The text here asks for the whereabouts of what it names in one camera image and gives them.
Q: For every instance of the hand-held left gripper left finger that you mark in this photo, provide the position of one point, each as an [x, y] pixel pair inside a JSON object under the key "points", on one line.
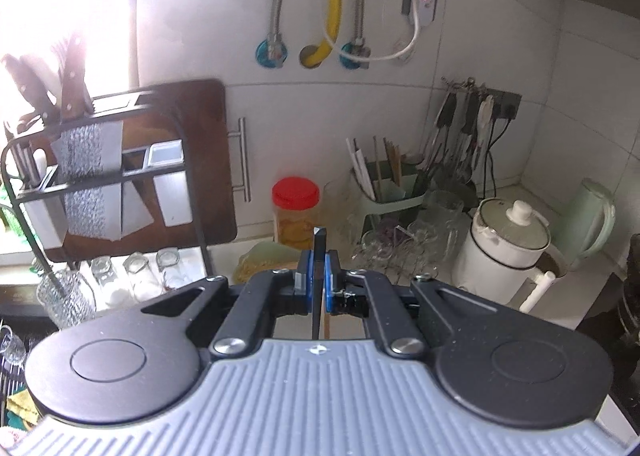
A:
{"points": [[303, 281]]}

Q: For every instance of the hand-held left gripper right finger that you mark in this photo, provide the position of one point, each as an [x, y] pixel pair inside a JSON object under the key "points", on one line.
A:
{"points": [[331, 281]]}

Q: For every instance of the black chopstick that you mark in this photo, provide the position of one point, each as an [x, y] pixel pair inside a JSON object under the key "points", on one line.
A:
{"points": [[318, 246]]}

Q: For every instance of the row of hanging kitchen utensils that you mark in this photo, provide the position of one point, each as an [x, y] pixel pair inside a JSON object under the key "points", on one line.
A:
{"points": [[460, 136]]}

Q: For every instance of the bundle of dried noodles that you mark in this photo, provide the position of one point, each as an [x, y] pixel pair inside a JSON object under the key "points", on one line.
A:
{"points": [[260, 268]]}

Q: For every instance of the green plastic basket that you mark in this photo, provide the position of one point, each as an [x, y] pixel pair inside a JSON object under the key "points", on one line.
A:
{"points": [[265, 251]]}

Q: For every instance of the red-lidded clear plastic jar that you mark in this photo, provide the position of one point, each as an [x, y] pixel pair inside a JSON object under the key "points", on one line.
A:
{"points": [[295, 216]]}

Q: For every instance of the clear glass pitcher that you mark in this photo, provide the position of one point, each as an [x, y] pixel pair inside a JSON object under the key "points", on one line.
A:
{"points": [[345, 211]]}

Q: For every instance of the purple plastic lid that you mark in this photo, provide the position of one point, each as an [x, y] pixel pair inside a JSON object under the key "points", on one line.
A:
{"points": [[390, 237]]}

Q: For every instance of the green utensil caddy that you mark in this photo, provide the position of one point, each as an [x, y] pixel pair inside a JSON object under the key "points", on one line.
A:
{"points": [[395, 196]]}

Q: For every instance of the textured glass jug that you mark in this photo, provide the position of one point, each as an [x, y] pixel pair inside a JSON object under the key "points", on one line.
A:
{"points": [[445, 226]]}

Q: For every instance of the clear drinking glass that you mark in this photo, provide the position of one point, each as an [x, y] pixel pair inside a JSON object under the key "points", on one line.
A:
{"points": [[140, 276], [172, 266], [102, 276]]}

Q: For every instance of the black metal dish rack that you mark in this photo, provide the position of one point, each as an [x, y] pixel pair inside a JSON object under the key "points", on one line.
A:
{"points": [[192, 176]]}

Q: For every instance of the white holder box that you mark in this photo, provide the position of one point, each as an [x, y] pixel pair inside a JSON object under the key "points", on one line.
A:
{"points": [[170, 181]]}

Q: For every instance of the white electric cooker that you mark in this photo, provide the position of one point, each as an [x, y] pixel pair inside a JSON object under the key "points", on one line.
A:
{"points": [[500, 251]]}

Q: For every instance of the brown wooden cutting board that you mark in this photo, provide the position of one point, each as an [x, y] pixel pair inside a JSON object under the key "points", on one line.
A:
{"points": [[205, 136]]}

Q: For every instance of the upturned drinking glasses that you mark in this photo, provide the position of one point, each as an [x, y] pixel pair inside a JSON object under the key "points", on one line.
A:
{"points": [[117, 298]]}

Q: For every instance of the textured grey sheet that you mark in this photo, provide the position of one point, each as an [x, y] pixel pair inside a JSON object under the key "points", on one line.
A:
{"points": [[90, 176]]}

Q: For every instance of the textured glass tumbler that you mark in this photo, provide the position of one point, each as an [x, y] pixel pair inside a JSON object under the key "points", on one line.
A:
{"points": [[65, 298]]}

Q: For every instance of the pale green electric kettle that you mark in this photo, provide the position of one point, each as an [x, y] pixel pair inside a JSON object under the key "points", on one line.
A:
{"points": [[585, 226]]}

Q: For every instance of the dark cooking pan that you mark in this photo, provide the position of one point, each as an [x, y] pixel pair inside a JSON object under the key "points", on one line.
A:
{"points": [[630, 296]]}

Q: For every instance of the kitchen sink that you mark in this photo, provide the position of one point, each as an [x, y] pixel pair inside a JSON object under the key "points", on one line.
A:
{"points": [[15, 366]]}

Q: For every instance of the yellow sponge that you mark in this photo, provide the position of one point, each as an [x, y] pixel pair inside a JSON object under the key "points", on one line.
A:
{"points": [[22, 408]]}

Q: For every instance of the black wall outlet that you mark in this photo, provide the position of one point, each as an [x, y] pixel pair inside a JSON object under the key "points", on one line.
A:
{"points": [[502, 103]]}

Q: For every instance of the wall socket with plug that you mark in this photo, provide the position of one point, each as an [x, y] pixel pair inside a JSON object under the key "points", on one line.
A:
{"points": [[422, 3]]}

